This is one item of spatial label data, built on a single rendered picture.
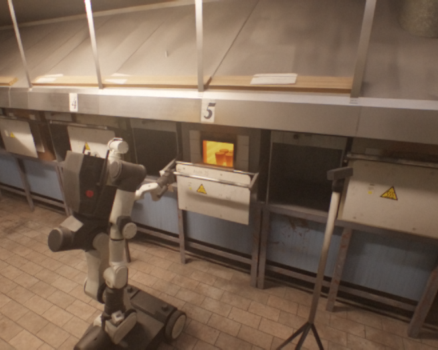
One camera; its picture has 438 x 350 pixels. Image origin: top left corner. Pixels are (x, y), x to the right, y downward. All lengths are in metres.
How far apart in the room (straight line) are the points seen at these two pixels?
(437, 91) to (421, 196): 0.57
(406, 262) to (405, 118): 1.11
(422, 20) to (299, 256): 1.73
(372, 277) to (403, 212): 0.68
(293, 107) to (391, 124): 0.46
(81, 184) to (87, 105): 1.01
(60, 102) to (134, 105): 0.78
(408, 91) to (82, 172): 1.59
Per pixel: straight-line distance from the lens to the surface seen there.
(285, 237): 2.17
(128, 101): 1.96
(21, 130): 3.51
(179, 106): 1.70
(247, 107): 1.50
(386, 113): 1.45
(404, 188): 1.75
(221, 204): 1.96
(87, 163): 1.36
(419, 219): 1.84
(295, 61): 1.74
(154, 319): 2.12
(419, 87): 1.57
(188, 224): 2.49
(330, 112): 1.43
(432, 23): 1.97
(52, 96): 2.59
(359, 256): 2.18
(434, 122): 1.49
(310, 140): 1.74
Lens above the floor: 1.79
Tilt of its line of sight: 22 degrees down
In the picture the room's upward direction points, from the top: straight up
